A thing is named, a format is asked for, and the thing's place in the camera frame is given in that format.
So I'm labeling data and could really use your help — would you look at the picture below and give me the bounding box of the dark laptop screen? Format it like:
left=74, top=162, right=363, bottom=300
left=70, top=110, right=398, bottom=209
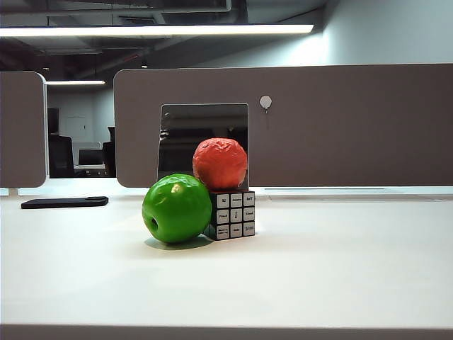
left=77, top=148, right=106, bottom=167

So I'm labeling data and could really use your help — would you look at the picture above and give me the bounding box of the wide brown desk partition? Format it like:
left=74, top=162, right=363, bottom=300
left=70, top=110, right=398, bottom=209
left=113, top=63, right=453, bottom=188

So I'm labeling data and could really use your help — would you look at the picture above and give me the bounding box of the Rubik's cube with printed words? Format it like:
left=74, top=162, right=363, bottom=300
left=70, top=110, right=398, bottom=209
left=203, top=189, right=256, bottom=242

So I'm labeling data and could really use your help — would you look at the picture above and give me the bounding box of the black office chair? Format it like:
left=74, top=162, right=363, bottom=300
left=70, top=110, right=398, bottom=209
left=48, top=133, right=75, bottom=179

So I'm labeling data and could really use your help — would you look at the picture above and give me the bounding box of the narrow brown desk partition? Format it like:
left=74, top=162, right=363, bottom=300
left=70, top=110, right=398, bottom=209
left=0, top=71, right=48, bottom=189

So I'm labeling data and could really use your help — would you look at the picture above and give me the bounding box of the rectangular frameless mirror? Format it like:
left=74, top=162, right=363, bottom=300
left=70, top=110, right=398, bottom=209
left=156, top=103, right=250, bottom=199

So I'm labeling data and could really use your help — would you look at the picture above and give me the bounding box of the orange toy fruit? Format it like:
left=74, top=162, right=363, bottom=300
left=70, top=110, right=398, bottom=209
left=192, top=137, right=248, bottom=190

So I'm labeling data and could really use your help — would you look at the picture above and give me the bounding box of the green toy apple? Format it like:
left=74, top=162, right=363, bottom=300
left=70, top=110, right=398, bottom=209
left=142, top=172, right=213, bottom=244

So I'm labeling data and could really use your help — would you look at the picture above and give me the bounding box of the long ceiling light strip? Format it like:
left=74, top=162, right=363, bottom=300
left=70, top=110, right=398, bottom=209
left=0, top=23, right=314, bottom=38

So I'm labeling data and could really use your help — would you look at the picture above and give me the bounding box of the black smartphone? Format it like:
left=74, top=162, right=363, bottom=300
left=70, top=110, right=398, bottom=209
left=21, top=195, right=109, bottom=210

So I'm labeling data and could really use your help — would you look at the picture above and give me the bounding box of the short ceiling light strip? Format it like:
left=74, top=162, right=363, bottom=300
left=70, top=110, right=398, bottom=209
left=45, top=80, right=106, bottom=86

